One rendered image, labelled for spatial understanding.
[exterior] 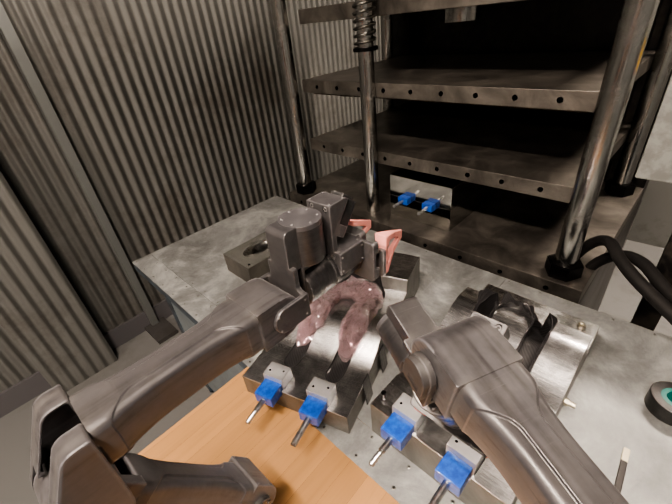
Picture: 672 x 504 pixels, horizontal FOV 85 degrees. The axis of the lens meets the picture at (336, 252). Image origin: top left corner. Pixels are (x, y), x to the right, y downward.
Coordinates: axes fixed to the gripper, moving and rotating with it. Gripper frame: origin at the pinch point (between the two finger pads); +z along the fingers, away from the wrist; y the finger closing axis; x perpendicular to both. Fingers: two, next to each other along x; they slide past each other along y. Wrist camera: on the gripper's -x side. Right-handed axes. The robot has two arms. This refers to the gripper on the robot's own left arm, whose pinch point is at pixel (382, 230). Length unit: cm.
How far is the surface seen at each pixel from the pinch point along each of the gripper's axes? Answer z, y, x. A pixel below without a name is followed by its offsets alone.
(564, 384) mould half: 13.3, -30.5, 28.9
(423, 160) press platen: 71, 34, 14
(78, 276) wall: -26, 177, 69
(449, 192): 70, 22, 23
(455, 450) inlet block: -10.6, -21.3, 28.1
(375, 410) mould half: -11.0, -5.8, 31.7
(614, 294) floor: 180, -32, 115
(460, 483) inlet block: -13.9, -23.9, 29.5
